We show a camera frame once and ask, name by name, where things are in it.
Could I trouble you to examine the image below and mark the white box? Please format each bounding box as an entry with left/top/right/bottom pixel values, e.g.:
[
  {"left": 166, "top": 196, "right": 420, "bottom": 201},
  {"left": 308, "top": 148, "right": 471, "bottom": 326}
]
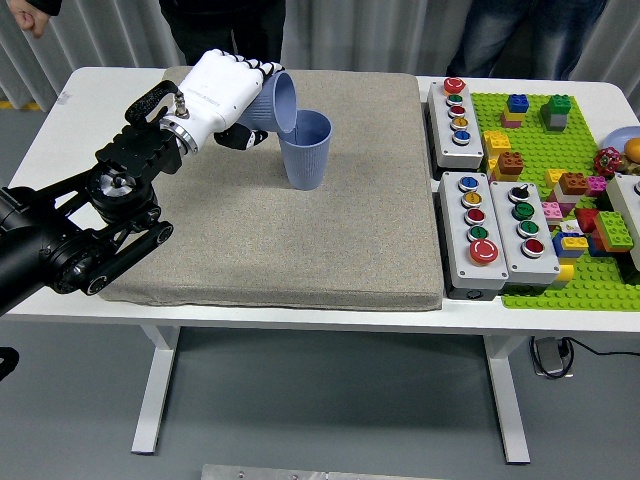
[{"left": 604, "top": 173, "right": 640, "bottom": 274}]

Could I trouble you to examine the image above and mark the orange toy brick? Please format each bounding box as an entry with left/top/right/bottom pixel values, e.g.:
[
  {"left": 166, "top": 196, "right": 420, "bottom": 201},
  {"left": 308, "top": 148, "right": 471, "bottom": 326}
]
[{"left": 599, "top": 234, "right": 635, "bottom": 254}]

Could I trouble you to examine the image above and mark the silver metal plate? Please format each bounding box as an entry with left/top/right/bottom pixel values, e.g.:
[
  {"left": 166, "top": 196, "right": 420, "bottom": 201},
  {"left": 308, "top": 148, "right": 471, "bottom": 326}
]
[{"left": 200, "top": 463, "right": 444, "bottom": 480}]

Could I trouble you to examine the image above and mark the lavender plate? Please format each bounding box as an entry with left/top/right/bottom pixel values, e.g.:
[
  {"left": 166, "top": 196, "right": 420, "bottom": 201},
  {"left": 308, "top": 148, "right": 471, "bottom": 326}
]
[{"left": 601, "top": 125, "right": 640, "bottom": 157}]

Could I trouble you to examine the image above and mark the grey control box selector knob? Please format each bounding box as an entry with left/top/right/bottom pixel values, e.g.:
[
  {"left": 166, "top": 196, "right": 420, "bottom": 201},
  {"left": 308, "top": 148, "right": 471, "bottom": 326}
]
[{"left": 489, "top": 180, "right": 561, "bottom": 296}]

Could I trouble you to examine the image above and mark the grey five-button control box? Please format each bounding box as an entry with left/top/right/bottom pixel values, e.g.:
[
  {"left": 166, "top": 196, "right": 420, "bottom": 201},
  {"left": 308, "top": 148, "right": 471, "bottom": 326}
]
[
  {"left": 438, "top": 171, "right": 510, "bottom": 301},
  {"left": 426, "top": 77, "right": 485, "bottom": 170}
]

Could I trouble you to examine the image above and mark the red toy valve wheel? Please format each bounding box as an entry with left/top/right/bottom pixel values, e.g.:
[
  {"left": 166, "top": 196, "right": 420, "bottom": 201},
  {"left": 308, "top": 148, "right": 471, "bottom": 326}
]
[{"left": 593, "top": 146, "right": 623, "bottom": 178}]

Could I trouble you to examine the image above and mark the green toy brick baseplate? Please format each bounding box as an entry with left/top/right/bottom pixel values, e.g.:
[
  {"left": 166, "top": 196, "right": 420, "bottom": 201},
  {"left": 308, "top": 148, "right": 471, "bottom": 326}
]
[{"left": 469, "top": 92, "right": 640, "bottom": 312}]

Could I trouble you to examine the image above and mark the red toy brick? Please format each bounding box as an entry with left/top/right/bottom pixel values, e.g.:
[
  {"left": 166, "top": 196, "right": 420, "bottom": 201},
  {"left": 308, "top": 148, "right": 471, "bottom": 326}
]
[{"left": 574, "top": 208, "right": 601, "bottom": 234}]

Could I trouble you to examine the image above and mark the person's hand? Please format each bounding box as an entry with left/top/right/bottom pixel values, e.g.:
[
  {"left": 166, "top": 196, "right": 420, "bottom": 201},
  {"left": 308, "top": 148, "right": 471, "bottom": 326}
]
[{"left": 9, "top": 5, "right": 52, "bottom": 40}]

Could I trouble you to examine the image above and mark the brown toy brick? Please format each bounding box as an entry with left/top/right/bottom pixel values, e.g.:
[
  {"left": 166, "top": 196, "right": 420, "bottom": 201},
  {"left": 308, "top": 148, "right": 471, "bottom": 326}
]
[
  {"left": 496, "top": 150, "right": 526, "bottom": 178},
  {"left": 557, "top": 171, "right": 590, "bottom": 196}
]

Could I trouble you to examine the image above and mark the grey-brown mat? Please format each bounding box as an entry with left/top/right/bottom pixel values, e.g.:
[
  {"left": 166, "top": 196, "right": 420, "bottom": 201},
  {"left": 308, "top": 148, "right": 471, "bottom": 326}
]
[{"left": 98, "top": 66, "right": 445, "bottom": 312}]

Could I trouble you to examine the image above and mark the large green toy brick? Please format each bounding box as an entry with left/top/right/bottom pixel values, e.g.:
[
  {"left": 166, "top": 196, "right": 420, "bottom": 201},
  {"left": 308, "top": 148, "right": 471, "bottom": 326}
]
[{"left": 593, "top": 210, "right": 634, "bottom": 246}]

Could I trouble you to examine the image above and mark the yellow round toy brick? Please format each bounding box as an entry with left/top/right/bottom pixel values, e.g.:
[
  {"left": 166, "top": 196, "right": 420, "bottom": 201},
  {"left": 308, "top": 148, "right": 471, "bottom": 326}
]
[{"left": 551, "top": 263, "right": 576, "bottom": 292}]

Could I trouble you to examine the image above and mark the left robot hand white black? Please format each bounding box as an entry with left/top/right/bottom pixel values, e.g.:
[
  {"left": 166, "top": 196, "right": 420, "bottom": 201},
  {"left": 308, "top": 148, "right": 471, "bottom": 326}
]
[{"left": 172, "top": 48, "right": 287, "bottom": 151}]

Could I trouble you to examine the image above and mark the blue ribbed cup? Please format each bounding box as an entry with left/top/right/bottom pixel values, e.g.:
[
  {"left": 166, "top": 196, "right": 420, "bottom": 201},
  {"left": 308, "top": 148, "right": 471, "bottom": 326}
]
[
  {"left": 278, "top": 109, "right": 334, "bottom": 191},
  {"left": 237, "top": 71, "right": 300, "bottom": 137}
]

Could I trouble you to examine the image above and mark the grey power adapter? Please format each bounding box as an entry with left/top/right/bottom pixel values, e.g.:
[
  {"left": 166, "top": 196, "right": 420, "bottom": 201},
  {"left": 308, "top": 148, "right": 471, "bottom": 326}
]
[{"left": 530, "top": 335, "right": 575, "bottom": 379}]

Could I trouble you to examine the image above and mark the white table leg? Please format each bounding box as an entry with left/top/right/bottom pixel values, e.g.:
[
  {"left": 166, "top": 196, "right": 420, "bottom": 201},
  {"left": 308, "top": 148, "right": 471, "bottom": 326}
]
[
  {"left": 131, "top": 324, "right": 181, "bottom": 455},
  {"left": 482, "top": 334, "right": 531, "bottom": 464}
]

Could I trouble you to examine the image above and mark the black power cable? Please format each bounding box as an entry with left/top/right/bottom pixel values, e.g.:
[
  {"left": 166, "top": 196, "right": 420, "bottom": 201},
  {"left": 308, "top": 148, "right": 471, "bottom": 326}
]
[{"left": 562, "top": 336, "right": 640, "bottom": 359}]

